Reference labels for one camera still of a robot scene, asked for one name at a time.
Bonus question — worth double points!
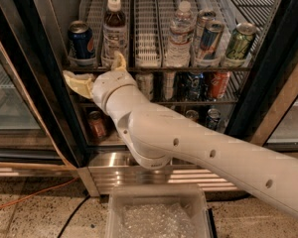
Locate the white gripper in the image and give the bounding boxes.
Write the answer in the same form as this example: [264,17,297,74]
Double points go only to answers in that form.
[63,51,136,113]

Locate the blue pepsi can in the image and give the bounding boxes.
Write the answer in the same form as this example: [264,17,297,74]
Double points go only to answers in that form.
[68,21,95,65]

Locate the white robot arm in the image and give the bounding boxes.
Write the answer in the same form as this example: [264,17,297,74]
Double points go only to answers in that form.
[63,52,298,219]

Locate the white can middle shelf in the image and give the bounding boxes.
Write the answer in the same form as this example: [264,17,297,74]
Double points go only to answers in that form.
[136,73,154,100]

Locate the brown can bottom shelf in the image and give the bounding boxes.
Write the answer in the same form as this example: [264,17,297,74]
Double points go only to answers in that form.
[88,111,107,139]

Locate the silver can middle shelf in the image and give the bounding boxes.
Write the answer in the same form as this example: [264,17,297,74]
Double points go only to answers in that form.
[163,72,176,100]

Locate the silver can shelf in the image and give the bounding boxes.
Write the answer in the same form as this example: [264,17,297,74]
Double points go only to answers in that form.
[163,72,176,100]
[193,9,217,50]

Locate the dark blue can middle shelf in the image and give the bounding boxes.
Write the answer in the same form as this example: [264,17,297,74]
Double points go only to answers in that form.
[184,72,203,101]

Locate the orange gold can bottom shelf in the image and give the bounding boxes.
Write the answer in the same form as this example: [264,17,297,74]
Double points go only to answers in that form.
[185,109,199,122]

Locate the blue silver energy drink can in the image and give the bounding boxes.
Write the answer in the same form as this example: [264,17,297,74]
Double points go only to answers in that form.
[194,20,224,65]

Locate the silver can rear top shelf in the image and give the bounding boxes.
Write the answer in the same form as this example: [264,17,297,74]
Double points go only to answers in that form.
[193,9,217,50]

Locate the red soda can middle shelf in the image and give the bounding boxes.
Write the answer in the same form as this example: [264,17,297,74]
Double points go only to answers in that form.
[208,71,230,99]

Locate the blue white can bottom shelf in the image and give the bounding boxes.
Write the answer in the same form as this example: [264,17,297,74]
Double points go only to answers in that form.
[206,108,221,130]

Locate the steel glass-door fridge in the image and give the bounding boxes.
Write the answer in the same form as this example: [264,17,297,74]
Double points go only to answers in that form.
[0,0,298,195]

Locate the green soda can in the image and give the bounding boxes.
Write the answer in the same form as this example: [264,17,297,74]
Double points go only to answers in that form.
[222,22,256,67]

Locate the brown tea bottle white cap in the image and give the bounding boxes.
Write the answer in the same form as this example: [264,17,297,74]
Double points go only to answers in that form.
[101,0,128,67]

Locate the clear water bottle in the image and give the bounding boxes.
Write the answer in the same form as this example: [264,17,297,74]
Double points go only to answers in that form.
[166,1,195,67]

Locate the clear plastic bin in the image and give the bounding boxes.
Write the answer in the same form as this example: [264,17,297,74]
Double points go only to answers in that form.
[105,184,216,238]

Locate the white wire shelf rack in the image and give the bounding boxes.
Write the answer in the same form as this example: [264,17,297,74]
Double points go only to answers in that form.
[67,0,256,68]

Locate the orange cable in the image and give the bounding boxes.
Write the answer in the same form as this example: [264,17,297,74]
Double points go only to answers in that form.
[0,177,78,214]

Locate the black cable left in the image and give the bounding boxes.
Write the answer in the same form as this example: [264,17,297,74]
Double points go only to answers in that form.
[57,195,90,238]

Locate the black cable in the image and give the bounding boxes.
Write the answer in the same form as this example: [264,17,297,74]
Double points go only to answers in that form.
[57,195,90,238]
[207,191,252,203]

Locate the black cable right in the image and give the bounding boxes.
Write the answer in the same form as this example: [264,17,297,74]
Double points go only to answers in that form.
[207,191,252,203]

